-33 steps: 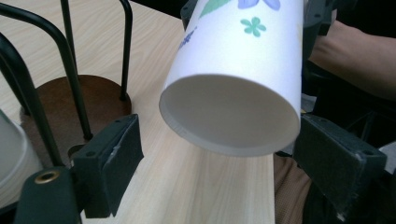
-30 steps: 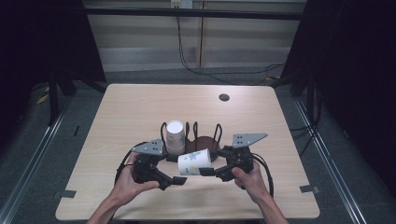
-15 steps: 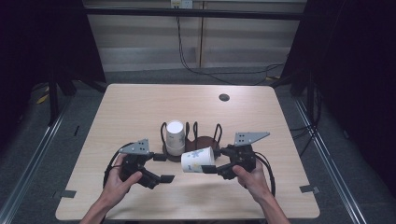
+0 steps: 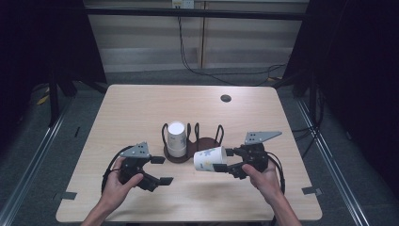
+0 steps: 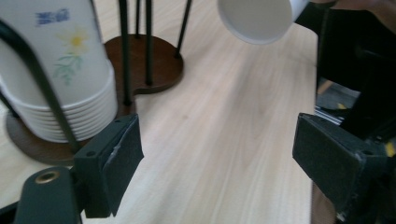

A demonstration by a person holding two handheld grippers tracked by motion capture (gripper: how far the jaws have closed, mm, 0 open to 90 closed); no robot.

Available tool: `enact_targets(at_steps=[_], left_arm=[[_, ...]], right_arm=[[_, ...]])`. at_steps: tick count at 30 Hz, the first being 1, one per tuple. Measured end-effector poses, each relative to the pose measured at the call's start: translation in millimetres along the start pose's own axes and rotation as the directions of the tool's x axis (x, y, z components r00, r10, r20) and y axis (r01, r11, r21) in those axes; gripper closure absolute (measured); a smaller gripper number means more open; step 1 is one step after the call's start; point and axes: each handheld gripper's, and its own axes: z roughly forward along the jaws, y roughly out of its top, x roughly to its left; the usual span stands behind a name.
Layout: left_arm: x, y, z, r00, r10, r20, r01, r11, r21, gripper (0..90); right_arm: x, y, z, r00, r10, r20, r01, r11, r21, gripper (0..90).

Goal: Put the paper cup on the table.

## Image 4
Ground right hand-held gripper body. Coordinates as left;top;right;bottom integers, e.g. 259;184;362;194
239;131;283;172

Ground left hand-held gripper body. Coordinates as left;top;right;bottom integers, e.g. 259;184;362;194
119;141;152;186

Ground stack of white paper cups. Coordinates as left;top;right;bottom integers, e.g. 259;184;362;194
167;121;188;159

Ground floral white paper cup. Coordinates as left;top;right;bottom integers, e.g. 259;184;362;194
192;145;228;173

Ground dark brown wire cup holder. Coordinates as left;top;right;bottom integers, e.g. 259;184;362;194
161;121;225;165

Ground person's right hand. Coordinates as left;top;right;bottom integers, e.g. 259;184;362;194
241;159;284;202

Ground person's left hand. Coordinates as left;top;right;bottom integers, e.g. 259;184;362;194
103;157;145;213

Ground grey tape strip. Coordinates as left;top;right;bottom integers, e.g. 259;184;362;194
301;186;324;197
52;191;78;202

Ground black stand leg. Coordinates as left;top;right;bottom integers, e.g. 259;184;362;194
308;71;318;121
48;67;61;128

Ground yellow tape piece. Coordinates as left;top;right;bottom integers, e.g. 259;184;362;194
35;93;51;106

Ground black curtain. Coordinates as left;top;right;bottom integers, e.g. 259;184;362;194
281;0;399;200
0;0;108;149

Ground black horizontal bar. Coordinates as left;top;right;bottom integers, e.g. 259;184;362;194
84;7;308;22

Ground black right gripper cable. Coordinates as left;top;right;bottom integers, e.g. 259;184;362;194
266;152;286;195

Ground black floor cables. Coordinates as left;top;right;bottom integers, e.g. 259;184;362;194
291;88;326;159

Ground metal floor rail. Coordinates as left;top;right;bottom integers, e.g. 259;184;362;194
0;93;77;226
295;97;372;226

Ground black wall cable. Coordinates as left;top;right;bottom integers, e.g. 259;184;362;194
177;15;288;88

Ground white wall outlet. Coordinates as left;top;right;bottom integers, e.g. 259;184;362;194
171;0;196;9

